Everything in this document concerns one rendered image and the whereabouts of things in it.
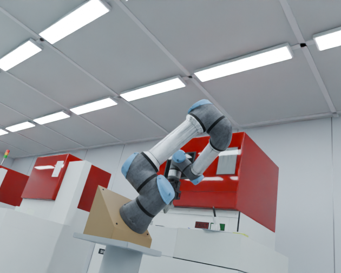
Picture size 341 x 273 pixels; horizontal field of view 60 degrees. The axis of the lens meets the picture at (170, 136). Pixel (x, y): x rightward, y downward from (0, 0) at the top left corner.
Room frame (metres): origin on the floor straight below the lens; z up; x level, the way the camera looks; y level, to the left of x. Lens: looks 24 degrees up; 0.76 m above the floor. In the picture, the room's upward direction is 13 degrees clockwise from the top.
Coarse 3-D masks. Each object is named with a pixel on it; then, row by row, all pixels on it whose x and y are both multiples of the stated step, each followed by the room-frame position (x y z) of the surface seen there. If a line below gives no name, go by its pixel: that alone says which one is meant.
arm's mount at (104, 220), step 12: (96, 192) 1.31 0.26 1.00; (108, 192) 1.34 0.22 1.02; (96, 204) 1.30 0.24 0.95; (108, 204) 1.28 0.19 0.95; (120, 204) 1.36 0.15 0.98; (96, 216) 1.28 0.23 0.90; (108, 216) 1.23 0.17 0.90; (120, 216) 1.29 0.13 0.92; (84, 228) 1.32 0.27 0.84; (96, 228) 1.27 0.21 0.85; (108, 228) 1.22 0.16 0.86; (120, 228) 1.23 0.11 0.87; (132, 240) 1.29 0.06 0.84; (144, 240) 1.35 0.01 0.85
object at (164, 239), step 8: (152, 232) 1.68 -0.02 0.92; (160, 232) 1.64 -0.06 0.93; (168, 232) 1.60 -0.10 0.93; (176, 232) 1.56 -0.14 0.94; (152, 240) 1.67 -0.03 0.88; (160, 240) 1.63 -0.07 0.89; (168, 240) 1.59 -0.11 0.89; (152, 248) 1.66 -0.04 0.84; (160, 248) 1.62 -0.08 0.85; (168, 248) 1.59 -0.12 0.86
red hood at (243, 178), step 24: (192, 144) 2.30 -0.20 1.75; (240, 144) 1.99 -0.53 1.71; (168, 168) 2.43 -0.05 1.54; (216, 168) 2.11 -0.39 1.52; (240, 168) 1.98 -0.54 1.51; (264, 168) 2.28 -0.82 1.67; (192, 192) 2.24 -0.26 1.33; (216, 192) 2.09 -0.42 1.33; (240, 192) 2.01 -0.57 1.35; (264, 192) 2.31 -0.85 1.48; (264, 216) 2.34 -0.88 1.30
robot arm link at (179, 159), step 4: (176, 152) 1.55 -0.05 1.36; (180, 152) 1.55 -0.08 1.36; (184, 152) 1.55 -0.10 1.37; (172, 156) 1.59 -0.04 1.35; (176, 156) 1.55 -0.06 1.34; (180, 156) 1.55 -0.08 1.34; (184, 156) 1.55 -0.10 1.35; (172, 160) 1.62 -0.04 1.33; (176, 160) 1.56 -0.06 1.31; (180, 160) 1.55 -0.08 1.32; (184, 160) 1.57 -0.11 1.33; (188, 160) 1.58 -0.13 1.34; (176, 164) 1.60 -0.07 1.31; (180, 164) 1.58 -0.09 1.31; (184, 164) 1.57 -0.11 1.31; (188, 164) 1.57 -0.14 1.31; (180, 168) 1.60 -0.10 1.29; (184, 168) 1.58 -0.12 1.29
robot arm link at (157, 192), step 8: (152, 176) 1.23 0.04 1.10; (160, 176) 1.23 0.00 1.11; (144, 184) 1.23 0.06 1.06; (152, 184) 1.22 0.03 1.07; (160, 184) 1.21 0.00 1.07; (168, 184) 1.26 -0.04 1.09; (144, 192) 1.24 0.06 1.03; (152, 192) 1.23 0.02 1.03; (160, 192) 1.21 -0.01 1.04; (168, 192) 1.22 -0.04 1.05; (144, 200) 1.25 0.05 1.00; (152, 200) 1.24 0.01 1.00; (160, 200) 1.23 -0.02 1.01; (168, 200) 1.25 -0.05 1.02; (144, 208) 1.26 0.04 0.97; (152, 208) 1.25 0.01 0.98; (160, 208) 1.27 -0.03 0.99
